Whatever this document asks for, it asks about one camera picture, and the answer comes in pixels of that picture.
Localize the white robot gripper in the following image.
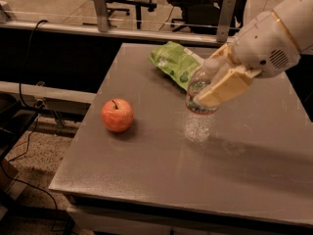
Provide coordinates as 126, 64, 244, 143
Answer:
197, 12, 300, 108

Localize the black bin at left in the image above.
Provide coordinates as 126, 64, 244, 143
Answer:
0, 93, 37, 162

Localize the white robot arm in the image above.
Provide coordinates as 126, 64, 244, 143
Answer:
194, 0, 313, 108

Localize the left metal railing post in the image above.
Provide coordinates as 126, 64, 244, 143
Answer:
93, 0, 110, 32

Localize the clear plastic water bottle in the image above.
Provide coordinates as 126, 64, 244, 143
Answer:
183, 57, 226, 143

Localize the right metal railing post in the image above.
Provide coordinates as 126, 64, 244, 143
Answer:
216, 0, 237, 43

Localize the red apple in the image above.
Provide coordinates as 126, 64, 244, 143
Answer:
101, 98, 134, 133

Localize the dark office chair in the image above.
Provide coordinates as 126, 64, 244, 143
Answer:
167, 0, 246, 36

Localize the black power cable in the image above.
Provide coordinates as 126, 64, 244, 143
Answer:
0, 19, 67, 233

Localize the green rice chip bag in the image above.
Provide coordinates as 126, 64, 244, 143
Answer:
150, 41, 203, 90

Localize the metal railing post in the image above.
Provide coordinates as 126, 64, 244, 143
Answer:
216, 0, 237, 43
93, 0, 110, 32

